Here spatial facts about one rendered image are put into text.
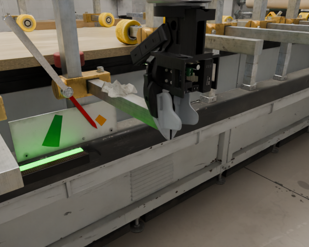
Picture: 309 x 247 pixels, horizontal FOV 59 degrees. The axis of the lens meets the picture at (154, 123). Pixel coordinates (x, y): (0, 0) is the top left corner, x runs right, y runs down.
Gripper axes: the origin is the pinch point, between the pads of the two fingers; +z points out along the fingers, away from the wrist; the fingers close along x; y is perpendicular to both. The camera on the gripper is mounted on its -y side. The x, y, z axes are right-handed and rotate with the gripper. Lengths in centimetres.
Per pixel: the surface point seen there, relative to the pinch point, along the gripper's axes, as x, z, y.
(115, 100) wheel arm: -1.6, -2.0, -14.9
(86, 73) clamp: -0.4, -4.5, -30.4
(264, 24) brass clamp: 72, -13, -28
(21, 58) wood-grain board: -11.4, -7.4, -45.6
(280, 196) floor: 108, 83, -23
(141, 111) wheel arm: -1.6, -2.5, -5.5
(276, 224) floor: 86, 83, -13
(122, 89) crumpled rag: 0.2, -4.1, -14.5
